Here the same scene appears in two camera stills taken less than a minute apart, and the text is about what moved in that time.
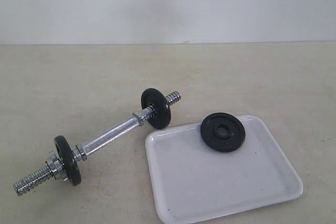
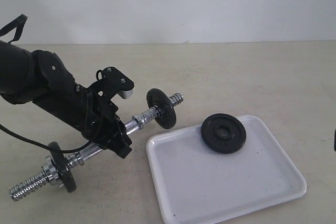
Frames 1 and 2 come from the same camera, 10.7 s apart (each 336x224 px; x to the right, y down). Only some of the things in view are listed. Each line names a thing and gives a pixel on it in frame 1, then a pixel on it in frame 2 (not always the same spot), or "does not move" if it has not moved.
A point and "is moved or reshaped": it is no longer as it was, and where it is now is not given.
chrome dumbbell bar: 81,151 is moved or reshaped
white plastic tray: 191,180 does not move
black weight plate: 223,132 does not move
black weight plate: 70,164 -> 60,162
